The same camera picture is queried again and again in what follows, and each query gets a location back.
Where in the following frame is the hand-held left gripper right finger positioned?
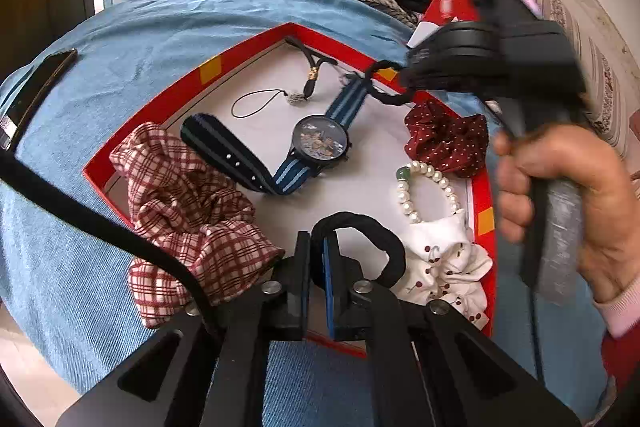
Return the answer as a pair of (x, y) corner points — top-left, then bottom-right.
(322, 234), (583, 427)

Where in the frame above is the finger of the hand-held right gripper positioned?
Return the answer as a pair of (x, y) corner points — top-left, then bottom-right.
(402, 22), (483, 94)

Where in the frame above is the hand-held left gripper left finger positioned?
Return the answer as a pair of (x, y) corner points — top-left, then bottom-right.
(55, 231), (313, 427)

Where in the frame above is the black braided hair tie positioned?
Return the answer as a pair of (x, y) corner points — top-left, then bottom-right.
(361, 59), (419, 108)

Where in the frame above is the thick black hair tie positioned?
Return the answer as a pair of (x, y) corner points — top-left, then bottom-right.
(311, 210), (407, 294)

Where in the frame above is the red polka dot scrunchie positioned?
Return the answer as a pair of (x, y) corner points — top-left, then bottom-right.
(404, 100), (490, 178)

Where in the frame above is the white cherry print scrunchie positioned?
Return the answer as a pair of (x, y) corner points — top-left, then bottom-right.
(390, 212), (494, 332)

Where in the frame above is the white pearl bracelet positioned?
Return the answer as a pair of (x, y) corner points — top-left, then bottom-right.
(396, 160), (464, 224)

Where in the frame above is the black cord bracelet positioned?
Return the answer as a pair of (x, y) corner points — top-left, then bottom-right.
(285, 35), (337, 100)

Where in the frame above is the red plaid scrunchie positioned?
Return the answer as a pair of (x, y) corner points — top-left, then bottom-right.
(109, 122), (287, 329)

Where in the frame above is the blue striped strap wristwatch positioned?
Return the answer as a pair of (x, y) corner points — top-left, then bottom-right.
(180, 74), (374, 196)

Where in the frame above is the black cord phone charm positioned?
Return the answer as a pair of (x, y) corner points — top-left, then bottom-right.
(231, 89), (307, 119)

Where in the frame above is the red shallow box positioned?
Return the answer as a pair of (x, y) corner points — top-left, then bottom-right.
(82, 22), (497, 358)

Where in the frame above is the person's right forearm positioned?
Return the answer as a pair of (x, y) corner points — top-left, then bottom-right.
(592, 281), (640, 339)

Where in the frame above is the person's right hand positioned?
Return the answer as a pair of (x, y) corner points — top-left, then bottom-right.
(494, 122), (640, 305)

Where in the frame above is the striped floral sofa side cushion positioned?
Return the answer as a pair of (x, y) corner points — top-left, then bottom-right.
(492, 0), (640, 158)

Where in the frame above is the blue blanket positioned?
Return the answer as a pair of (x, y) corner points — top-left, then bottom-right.
(0, 0), (613, 427)

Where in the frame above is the red cloth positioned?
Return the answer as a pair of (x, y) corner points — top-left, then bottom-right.
(600, 333), (640, 384)

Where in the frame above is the black smartphone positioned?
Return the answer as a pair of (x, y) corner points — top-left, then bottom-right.
(0, 48), (79, 150)

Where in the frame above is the black cable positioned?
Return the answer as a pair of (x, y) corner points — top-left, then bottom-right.
(0, 151), (223, 335)

